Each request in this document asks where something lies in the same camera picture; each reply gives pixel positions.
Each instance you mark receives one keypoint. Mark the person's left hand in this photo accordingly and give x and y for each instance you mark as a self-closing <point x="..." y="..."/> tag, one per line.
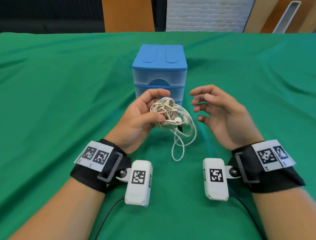
<point x="133" y="123"/>

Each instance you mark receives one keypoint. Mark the person's right hand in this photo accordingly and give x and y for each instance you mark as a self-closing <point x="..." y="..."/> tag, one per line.
<point x="229" y="121"/>

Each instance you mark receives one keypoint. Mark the blue plastic mini drawer unit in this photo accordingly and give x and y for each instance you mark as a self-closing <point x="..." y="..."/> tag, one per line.
<point x="159" y="56"/>

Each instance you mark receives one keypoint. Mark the person's right forearm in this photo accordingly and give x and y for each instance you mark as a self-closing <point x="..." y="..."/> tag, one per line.
<point x="284" y="215"/>

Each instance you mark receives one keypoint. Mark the person's left forearm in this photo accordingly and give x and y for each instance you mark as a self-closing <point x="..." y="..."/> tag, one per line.
<point x="54" y="212"/>

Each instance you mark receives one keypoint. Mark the white left marker tag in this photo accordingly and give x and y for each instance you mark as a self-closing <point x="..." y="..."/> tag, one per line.
<point x="95" y="154"/>

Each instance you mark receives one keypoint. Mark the white marker tag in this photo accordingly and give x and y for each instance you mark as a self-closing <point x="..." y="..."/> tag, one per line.
<point x="95" y="154"/>
<point x="269" y="155"/>

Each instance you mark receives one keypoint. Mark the white right marker tag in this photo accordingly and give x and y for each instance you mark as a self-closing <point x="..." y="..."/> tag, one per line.
<point x="269" y="155"/>

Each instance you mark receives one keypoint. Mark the green tablecloth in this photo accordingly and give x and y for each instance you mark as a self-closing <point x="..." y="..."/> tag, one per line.
<point x="49" y="99"/>

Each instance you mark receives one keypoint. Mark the wide orange wooden panel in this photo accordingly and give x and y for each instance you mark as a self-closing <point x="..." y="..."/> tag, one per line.
<point x="128" y="14"/>

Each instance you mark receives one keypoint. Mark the tan wooden board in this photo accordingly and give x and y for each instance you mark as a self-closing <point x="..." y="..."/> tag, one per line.
<point x="256" y="14"/>
<point x="306" y="17"/>

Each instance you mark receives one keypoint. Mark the black sofa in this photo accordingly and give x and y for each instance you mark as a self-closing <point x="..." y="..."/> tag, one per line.
<point x="49" y="26"/>

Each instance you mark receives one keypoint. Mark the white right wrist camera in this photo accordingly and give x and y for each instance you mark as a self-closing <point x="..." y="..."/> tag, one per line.
<point x="216" y="191"/>

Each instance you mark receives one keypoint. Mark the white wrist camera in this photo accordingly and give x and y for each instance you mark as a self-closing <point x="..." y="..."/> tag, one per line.
<point x="137" y="197"/>
<point x="216" y="191"/>

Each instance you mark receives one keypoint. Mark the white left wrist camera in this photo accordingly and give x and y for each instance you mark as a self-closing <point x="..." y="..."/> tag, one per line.
<point x="137" y="197"/>

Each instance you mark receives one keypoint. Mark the white metal frame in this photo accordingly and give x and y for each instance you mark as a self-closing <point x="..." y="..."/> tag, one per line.
<point x="287" y="17"/>

